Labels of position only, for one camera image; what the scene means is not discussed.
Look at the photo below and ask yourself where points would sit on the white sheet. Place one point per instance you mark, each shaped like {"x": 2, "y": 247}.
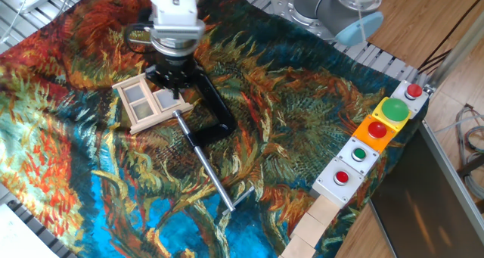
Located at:
{"x": 19, "y": 239}

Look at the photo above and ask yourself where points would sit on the small grey box red button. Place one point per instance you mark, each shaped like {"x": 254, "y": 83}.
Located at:
{"x": 413, "y": 91}

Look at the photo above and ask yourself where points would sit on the dark metal bar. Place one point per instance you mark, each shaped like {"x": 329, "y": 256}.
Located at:
{"x": 472, "y": 165}

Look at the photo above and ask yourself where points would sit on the sunflower painting print cloth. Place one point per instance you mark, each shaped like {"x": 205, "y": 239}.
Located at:
{"x": 283, "y": 99}

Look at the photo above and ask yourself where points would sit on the grey box green button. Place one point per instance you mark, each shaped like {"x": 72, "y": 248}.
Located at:
{"x": 358, "y": 154}

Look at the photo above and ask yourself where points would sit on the yellow box green mushroom button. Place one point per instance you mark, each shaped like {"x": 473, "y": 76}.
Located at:
{"x": 395, "y": 109}

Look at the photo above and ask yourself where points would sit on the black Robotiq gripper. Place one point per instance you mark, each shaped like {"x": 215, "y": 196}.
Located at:
{"x": 175, "y": 70}

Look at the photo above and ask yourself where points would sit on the dark glass panel aluminium frame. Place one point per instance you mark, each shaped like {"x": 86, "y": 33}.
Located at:
{"x": 416, "y": 212}

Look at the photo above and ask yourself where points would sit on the large grey box red button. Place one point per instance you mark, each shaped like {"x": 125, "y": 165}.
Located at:
{"x": 325, "y": 186}

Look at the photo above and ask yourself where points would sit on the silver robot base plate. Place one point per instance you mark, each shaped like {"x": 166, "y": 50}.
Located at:
{"x": 283, "y": 10}

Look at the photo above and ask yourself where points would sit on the black C-clamp with steel screw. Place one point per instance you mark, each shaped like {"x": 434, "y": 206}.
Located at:
{"x": 215, "y": 101}

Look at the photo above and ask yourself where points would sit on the pale wooden block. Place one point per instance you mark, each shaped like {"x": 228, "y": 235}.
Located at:
{"x": 296, "y": 248}
{"x": 323, "y": 210}
{"x": 308, "y": 229}

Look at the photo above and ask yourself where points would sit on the orange box red button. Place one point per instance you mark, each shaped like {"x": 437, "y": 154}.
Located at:
{"x": 377, "y": 130}

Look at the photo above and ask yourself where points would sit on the small wooden sliding window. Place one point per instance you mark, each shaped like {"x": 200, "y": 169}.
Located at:
{"x": 162, "y": 119}

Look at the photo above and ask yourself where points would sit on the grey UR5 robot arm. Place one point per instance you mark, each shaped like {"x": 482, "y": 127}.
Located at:
{"x": 174, "y": 8}

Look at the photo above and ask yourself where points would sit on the white zip tie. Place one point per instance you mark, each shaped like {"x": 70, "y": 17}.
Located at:
{"x": 362, "y": 25}

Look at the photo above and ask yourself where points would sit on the aluminium profile post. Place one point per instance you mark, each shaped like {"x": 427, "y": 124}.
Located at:
{"x": 453, "y": 57}

